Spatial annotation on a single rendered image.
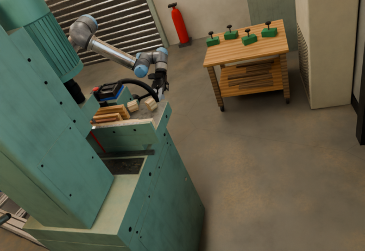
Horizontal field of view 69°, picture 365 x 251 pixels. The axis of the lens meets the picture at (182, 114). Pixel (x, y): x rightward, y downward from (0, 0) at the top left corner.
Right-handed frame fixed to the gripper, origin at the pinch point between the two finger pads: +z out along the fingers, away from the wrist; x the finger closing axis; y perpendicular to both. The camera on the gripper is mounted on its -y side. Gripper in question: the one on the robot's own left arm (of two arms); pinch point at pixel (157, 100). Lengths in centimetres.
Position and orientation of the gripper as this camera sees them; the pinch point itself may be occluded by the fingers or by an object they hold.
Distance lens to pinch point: 155.0
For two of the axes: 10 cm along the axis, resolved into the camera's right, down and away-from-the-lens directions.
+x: -9.3, 1.1, 3.6
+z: -0.2, 9.4, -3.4
